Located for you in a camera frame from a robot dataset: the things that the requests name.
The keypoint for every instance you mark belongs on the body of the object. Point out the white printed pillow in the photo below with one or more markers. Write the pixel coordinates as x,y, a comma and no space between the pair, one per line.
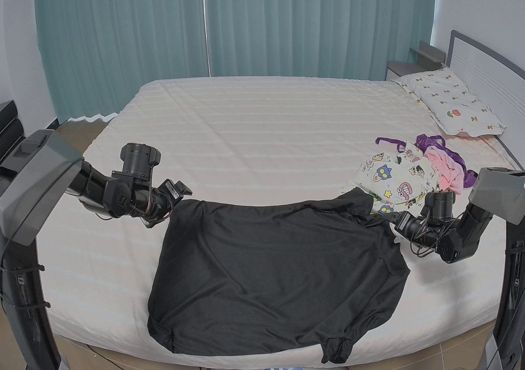
451,101

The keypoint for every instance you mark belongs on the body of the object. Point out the purple garment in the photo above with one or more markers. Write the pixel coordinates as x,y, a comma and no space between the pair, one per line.
451,155

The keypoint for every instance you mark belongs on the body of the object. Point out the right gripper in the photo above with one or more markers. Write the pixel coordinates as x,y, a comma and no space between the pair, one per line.
404,224

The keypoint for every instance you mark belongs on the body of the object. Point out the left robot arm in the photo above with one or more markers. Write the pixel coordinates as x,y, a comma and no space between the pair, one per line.
41,179

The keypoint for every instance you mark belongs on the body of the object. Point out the blue-green curtain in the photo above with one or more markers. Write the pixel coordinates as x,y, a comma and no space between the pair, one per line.
123,31
320,11

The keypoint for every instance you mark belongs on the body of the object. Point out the pink garment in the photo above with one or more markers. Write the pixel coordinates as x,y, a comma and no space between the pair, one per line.
445,169

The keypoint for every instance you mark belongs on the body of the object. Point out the black chest of drawers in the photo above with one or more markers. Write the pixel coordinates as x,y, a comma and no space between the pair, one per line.
10,130

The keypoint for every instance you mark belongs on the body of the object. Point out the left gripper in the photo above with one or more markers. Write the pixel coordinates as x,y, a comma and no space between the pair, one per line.
170,196

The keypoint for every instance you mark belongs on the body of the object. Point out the grey bedside table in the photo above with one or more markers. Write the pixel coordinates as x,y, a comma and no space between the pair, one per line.
414,64

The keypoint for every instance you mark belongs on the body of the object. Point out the black T-shirt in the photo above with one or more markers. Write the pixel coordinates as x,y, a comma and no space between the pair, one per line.
279,270

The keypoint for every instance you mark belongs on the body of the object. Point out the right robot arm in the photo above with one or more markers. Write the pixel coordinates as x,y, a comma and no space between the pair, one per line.
471,228

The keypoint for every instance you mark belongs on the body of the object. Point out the white printed pyjama top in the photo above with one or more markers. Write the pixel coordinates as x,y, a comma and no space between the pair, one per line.
393,179

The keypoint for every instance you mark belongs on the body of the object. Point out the bed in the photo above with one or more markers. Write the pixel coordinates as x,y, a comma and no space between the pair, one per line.
254,134

